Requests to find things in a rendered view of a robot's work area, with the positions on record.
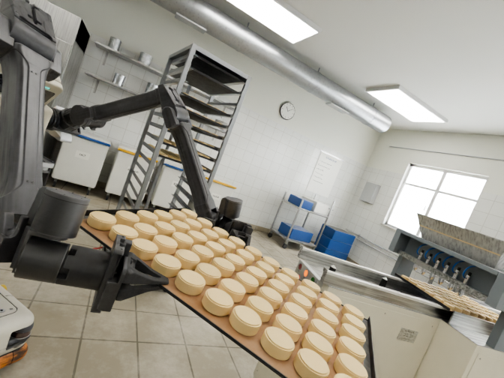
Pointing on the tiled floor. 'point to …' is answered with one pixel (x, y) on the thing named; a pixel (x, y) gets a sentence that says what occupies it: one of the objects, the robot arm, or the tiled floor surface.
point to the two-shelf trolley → (294, 223)
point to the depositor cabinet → (460, 354)
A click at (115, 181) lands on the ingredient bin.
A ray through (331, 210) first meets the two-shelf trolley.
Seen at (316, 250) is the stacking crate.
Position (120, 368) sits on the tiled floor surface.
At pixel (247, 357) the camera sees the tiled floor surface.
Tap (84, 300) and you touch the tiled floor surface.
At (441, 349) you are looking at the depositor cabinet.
